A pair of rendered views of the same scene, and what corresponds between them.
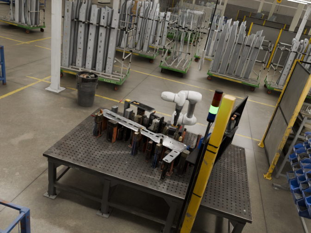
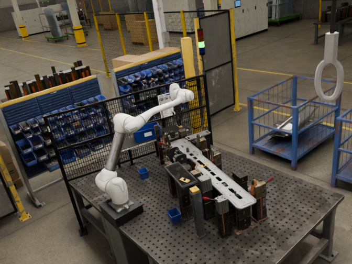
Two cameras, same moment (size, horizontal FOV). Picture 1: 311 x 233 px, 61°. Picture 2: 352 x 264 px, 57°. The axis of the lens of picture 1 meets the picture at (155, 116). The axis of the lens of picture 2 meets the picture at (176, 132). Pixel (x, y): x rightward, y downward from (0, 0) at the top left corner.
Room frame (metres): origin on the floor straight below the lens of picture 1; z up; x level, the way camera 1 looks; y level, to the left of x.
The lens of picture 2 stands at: (5.23, 1.83, 2.62)
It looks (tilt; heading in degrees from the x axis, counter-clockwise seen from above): 25 degrees down; 224
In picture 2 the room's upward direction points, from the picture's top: 9 degrees counter-clockwise
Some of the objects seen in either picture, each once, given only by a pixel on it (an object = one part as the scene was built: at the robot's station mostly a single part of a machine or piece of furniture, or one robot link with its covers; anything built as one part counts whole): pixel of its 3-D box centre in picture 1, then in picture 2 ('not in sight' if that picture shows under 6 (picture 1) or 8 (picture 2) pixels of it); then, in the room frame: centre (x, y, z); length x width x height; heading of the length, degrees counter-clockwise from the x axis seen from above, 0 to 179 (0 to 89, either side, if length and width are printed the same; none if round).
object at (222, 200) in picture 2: (113, 117); (222, 216); (3.58, 0.62, 0.88); 0.11 x 0.10 x 0.36; 154
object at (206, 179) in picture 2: (127, 122); (206, 197); (3.46, 0.39, 0.90); 0.13 x 0.10 x 0.41; 154
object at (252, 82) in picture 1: (238, 60); not in sight; (9.95, -2.59, 0.88); 1.91 x 1.00 x 1.76; 77
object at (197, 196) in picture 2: (125, 113); (197, 213); (3.69, 0.46, 0.92); 0.08 x 0.08 x 0.44; 64
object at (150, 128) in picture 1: (153, 130); (180, 173); (3.31, -0.02, 0.94); 0.18 x 0.13 x 0.49; 64
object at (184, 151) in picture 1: (183, 163); (184, 143); (2.74, -0.45, 0.88); 0.08 x 0.08 x 0.36; 64
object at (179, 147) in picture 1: (139, 128); (205, 166); (3.18, 0.18, 1.00); 1.38 x 0.22 x 0.02; 64
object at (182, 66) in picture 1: (180, 47); not in sight; (10.21, -0.40, 0.88); 1.91 x 1.00 x 1.76; 171
